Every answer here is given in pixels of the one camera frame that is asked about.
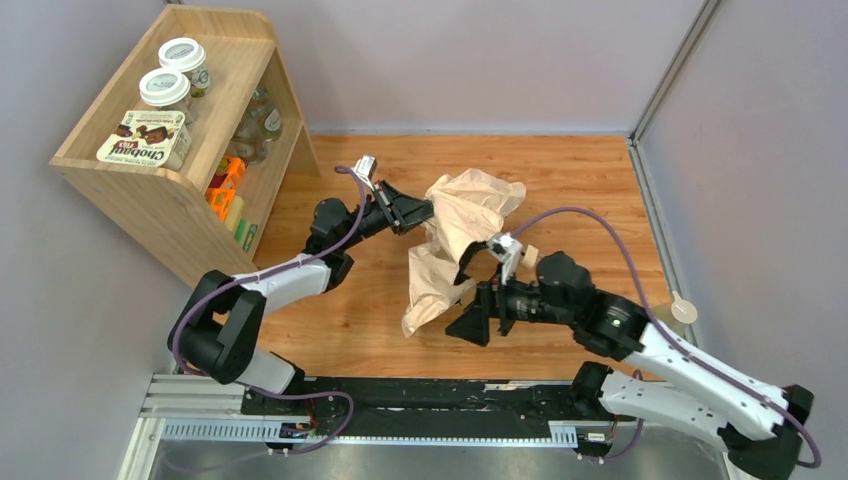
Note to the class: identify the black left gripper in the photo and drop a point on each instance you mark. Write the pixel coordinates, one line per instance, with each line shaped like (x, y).
(392, 211)

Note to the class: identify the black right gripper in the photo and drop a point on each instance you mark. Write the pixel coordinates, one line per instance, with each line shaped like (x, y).
(494, 308)

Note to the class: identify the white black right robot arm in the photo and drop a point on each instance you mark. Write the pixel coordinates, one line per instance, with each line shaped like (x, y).
(756, 424)

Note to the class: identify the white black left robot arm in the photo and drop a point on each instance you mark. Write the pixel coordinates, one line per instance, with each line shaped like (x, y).
(217, 333)

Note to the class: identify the green box on shelf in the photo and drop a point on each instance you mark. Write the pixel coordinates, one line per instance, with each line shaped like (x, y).
(245, 233)

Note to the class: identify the glass jars in shelf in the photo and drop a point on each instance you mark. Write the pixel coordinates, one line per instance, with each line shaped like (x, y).
(260, 125)

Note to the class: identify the orange box on shelf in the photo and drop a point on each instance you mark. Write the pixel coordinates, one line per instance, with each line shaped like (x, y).
(221, 190)

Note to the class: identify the pale green pump bottle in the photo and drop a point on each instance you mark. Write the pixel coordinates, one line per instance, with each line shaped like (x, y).
(678, 314)

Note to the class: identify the wooden shelf unit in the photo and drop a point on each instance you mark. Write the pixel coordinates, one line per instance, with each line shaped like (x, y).
(148, 171)

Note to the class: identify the Chobani yogurt pack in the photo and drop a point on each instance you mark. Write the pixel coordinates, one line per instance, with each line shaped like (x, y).
(157, 139)

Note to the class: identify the front white-lidded jar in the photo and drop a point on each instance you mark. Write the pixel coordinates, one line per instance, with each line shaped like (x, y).
(168, 89)

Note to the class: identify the white-lidded jar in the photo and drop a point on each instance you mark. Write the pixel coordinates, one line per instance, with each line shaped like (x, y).
(187, 56)
(168, 89)

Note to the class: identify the back white-lidded jar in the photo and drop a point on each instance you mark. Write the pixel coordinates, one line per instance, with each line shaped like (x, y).
(187, 56)

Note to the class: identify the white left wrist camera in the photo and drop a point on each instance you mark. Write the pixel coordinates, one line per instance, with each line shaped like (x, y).
(365, 169)

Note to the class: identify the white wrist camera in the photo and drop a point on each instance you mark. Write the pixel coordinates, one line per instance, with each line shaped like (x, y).
(508, 251)
(365, 169)

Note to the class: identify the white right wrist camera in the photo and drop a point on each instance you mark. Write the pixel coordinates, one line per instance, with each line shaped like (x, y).
(508, 251)

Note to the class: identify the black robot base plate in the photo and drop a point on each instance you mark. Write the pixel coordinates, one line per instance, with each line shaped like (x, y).
(441, 408)

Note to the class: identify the aluminium frame rail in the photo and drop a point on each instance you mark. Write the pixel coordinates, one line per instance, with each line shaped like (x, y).
(192, 408)

